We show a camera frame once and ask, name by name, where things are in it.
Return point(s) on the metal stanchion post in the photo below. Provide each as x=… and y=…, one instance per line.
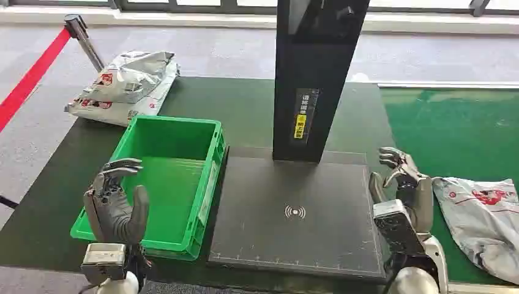
x=83, y=38

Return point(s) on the green plastic crate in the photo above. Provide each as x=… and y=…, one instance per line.
x=178, y=178

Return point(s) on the black scanner column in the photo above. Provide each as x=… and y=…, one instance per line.
x=312, y=89

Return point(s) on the white label on crate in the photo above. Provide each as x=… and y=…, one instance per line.
x=207, y=194

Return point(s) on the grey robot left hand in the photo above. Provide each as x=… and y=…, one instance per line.
x=113, y=217

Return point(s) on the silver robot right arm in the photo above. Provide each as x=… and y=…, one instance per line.
x=421, y=276

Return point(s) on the crumpled grey parcel bag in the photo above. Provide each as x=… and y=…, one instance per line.
x=129, y=77

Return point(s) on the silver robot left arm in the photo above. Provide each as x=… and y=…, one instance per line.
x=121, y=284

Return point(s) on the grey parcel bag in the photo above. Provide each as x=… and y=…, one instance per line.
x=129, y=77
x=482, y=227

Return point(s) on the flat white parcel bag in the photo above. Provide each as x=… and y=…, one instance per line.
x=121, y=109

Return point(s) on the green conveyor mat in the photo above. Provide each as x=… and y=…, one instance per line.
x=454, y=134

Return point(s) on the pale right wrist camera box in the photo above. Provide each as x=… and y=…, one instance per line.
x=395, y=227

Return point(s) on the yellow and black warning label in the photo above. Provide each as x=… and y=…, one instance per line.
x=305, y=114

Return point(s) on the black scanner base plate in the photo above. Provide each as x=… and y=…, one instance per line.
x=296, y=227

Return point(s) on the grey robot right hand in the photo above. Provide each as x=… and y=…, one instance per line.
x=419, y=199

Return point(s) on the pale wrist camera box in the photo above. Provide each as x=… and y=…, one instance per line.
x=395, y=227
x=103, y=259

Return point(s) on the red barrier belt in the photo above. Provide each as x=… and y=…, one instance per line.
x=28, y=81

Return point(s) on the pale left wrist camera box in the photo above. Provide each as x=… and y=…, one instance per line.
x=103, y=259

